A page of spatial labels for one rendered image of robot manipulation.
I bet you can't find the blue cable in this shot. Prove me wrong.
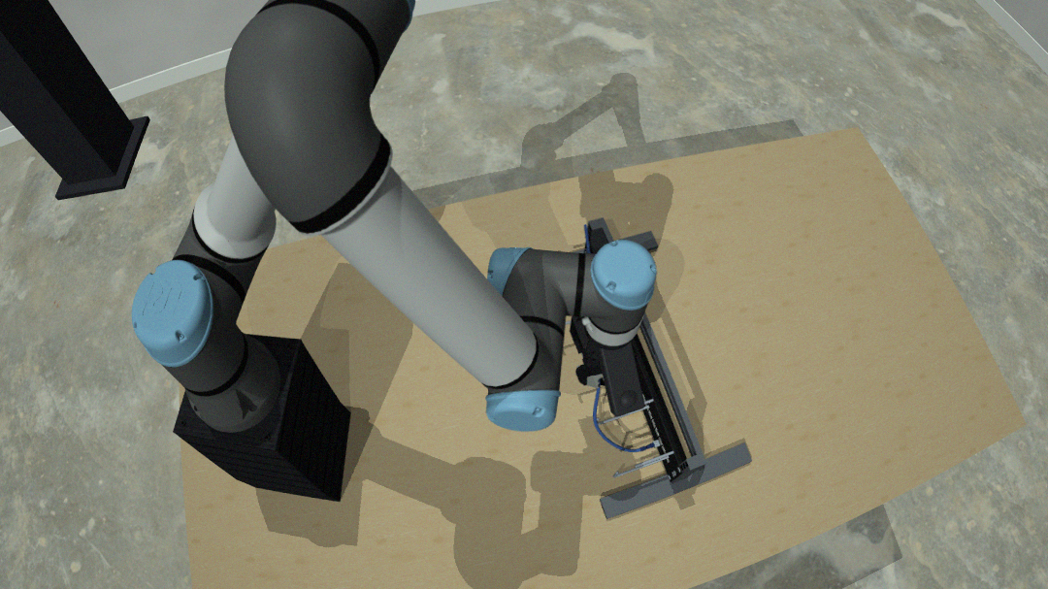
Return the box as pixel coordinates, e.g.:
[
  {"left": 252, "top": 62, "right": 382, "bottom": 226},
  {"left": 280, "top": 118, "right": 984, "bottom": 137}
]
[{"left": 584, "top": 224, "right": 646, "bottom": 452}]

